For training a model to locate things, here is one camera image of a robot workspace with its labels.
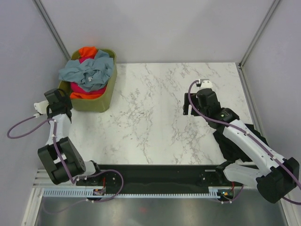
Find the orange t shirt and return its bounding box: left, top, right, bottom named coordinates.
left=70, top=47, right=107, bottom=99

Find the magenta t shirt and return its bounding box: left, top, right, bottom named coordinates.
left=71, top=57, right=111, bottom=92

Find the right aluminium corner post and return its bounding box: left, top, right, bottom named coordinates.
left=238, top=0, right=282, bottom=69

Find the aluminium corner post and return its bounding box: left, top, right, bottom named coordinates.
left=238, top=0, right=282, bottom=69
left=33, top=0, right=71, bottom=60

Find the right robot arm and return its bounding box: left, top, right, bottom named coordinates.
left=183, top=88, right=301, bottom=203

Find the aluminium frame rail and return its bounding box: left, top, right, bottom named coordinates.
left=33, top=169, right=54, bottom=188

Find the left aluminium corner post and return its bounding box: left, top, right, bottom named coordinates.
left=33, top=0, right=71, bottom=60

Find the blue slotted cable duct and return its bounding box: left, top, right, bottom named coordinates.
left=43, top=188, right=220, bottom=199

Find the black t shirt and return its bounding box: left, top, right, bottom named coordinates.
left=213, top=122, right=270, bottom=167

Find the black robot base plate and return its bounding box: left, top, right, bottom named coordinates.
left=76, top=164, right=241, bottom=194

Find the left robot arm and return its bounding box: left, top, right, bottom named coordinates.
left=38, top=89, right=103, bottom=185

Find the grey blue t shirt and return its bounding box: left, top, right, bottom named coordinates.
left=58, top=50, right=114, bottom=92

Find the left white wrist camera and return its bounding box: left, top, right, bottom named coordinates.
left=33, top=100, right=49, bottom=115

